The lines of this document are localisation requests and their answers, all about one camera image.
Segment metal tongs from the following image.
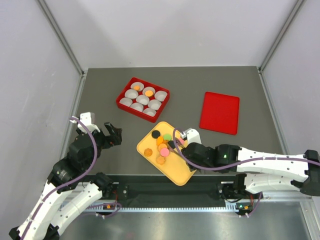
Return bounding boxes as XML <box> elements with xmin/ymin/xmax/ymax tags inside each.
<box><xmin>167</xmin><ymin>137</ymin><xmax>187</xmax><ymax>156</ymax></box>

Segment black sandwich cookie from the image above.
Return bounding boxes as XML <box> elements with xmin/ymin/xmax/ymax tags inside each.
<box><xmin>151</xmin><ymin>130</ymin><xmax>161</xmax><ymax>139</ymax></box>
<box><xmin>167</xmin><ymin>140</ymin><xmax>176</xmax><ymax>149</ymax></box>

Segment orange leaf cookie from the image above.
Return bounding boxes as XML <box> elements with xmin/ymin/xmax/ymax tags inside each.
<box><xmin>156</xmin><ymin>155</ymin><xmax>166</xmax><ymax>165</ymax></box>

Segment orange flower cookie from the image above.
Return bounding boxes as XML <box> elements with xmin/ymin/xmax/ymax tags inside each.
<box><xmin>133</xmin><ymin>85</ymin><xmax>140</xmax><ymax>91</ymax></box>

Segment round dotted biscuit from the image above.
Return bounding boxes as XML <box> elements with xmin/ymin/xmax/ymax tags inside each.
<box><xmin>157</xmin><ymin>143</ymin><xmax>168</xmax><ymax>152</ymax></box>
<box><xmin>145</xmin><ymin>90</ymin><xmax>154</xmax><ymax>97</ymax></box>

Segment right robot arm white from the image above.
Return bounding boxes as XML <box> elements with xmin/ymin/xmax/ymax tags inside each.
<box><xmin>178</xmin><ymin>142</ymin><xmax>320</xmax><ymax>198</ymax></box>

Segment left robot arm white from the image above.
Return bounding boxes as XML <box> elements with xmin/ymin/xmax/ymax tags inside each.
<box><xmin>9</xmin><ymin>117</ymin><xmax>122</xmax><ymax>240</ymax></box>

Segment white paper cup front-left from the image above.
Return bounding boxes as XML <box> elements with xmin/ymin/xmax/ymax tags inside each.
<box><xmin>119</xmin><ymin>97</ymin><xmax>133</xmax><ymax>107</ymax></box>

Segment white paper cup front-middle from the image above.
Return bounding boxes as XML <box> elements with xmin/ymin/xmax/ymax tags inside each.
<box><xmin>130</xmin><ymin>102</ymin><xmax>144</xmax><ymax>112</ymax></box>

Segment orange swirl cookie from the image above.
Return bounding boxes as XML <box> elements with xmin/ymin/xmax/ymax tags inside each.
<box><xmin>143</xmin><ymin>148</ymin><xmax>153</xmax><ymax>157</ymax></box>

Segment white paper cup front-right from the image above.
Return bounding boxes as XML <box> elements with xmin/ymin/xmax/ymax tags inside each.
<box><xmin>143</xmin><ymin>107</ymin><xmax>157</xmax><ymax>117</ymax></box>

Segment black sandwich cookie top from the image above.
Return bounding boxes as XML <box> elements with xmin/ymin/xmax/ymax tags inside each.
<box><xmin>151</xmin><ymin>130</ymin><xmax>161</xmax><ymax>139</ymax></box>

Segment white paper cup middle-left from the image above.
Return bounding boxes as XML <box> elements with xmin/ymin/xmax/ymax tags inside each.
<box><xmin>124</xmin><ymin>89</ymin><xmax>139</xmax><ymax>100</ymax></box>

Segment white paper cup centre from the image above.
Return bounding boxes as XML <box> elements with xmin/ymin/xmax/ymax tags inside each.
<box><xmin>136</xmin><ymin>94</ymin><xmax>150</xmax><ymax>106</ymax></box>

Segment red cookie box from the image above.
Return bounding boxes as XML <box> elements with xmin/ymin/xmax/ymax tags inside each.
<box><xmin>115</xmin><ymin>77</ymin><xmax>170</xmax><ymax>123</ymax></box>

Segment orange fish cookie left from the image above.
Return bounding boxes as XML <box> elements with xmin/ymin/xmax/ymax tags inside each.
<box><xmin>156</xmin><ymin>136</ymin><xmax>164</xmax><ymax>146</ymax></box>

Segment pink sandwich cookie lower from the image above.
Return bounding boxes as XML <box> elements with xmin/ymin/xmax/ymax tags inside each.
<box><xmin>159</xmin><ymin>147</ymin><xmax>170</xmax><ymax>158</ymax></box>

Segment yellow tray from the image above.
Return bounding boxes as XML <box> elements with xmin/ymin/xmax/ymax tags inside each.
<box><xmin>136</xmin><ymin>121</ymin><xmax>201</xmax><ymax>186</ymax></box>

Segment red box lid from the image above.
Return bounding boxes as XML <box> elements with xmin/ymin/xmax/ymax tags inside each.
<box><xmin>199</xmin><ymin>91</ymin><xmax>240</xmax><ymax>135</ymax></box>

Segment green sandwich cookie top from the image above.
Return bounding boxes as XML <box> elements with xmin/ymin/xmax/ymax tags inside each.
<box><xmin>163</xmin><ymin>133</ymin><xmax>172</xmax><ymax>141</ymax></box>

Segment white paper cup back-left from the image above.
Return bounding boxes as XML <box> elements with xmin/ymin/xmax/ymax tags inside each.
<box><xmin>130</xmin><ymin>81</ymin><xmax>145</xmax><ymax>92</ymax></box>

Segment white paper cup back-middle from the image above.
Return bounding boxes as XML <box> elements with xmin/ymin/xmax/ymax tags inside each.
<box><xmin>142</xmin><ymin>86</ymin><xmax>156</xmax><ymax>98</ymax></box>

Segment white paper cup back-right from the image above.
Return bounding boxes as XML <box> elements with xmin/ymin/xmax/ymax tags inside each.
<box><xmin>154</xmin><ymin>90</ymin><xmax>168</xmax><ymax>102</ymax></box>

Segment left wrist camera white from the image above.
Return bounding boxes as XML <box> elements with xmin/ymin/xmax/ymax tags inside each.
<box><xmin>69</xmin><ymin>112</ymin><xmax>101</xmax><ymax>134</ymax></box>

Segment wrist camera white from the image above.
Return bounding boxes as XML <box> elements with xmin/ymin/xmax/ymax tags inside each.
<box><xmin>180</xmin><ymin>128</ymin><xmax>202</xmax><ymax>144</ymax></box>
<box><xmin>69</xmin><ymin>112</ymin><xmax>101</xmax><ymax>134</ymax></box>

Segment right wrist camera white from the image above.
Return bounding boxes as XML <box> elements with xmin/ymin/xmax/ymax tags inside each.
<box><xmin>180</xmin><ymin>128</ymin><xmax>202</xmax><ymax>144</ymax></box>

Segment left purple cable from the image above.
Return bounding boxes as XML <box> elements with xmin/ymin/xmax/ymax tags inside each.
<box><xmin>21</xmin><ymin>114</ymin><xmax>99</xmax><ymax>240</ymax></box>

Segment purple cable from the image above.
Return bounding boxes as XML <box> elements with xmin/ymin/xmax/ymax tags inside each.
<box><xmin>21</xmin><ymin>114</ymin><xmax>99</xmax><ymax>240</ymax></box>
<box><xmin>172</xmin><ymin>127</ymin><xmax>320</xmax><ymax>218</ymax></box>

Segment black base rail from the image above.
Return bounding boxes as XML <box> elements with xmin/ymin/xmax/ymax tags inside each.
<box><xmin>102</xmin><ymin>174</ymin><xmax>258</xmax><ymax>208</ymax></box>

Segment toothed cable duct strip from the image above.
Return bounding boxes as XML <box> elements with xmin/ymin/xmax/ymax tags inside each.
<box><xmin>82</xmin><ymin>201</ymin><xmax>253</xmax><ymax>213</ymax></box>

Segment aluminium frame left post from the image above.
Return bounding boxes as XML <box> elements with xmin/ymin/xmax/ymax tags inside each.
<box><xmin>35</xmin><ymin>0</ymin><xmax>85</xmax><ymax>76</ymax></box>

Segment aluminium frame post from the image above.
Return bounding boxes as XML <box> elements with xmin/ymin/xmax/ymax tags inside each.
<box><xmin>257</xmin><ymin>0</ymin><xmax>306</xmax><ymax>75</ymax></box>
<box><xmin>35</xmin><ymin>0</ymin><xmax>85</xmax><ymax>76</ymax></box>

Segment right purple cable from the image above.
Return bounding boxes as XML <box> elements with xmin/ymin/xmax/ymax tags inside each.
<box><xmin>172</xmin><ymin>127</ymin><xmax>320</xmax><ymax>218</ymax></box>

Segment aluminium frame right post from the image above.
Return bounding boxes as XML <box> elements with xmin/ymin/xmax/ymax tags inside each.
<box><xmin>257</xmin><ymin>0</ymin><xmax>306</xmax><ymax>75</ymax></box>

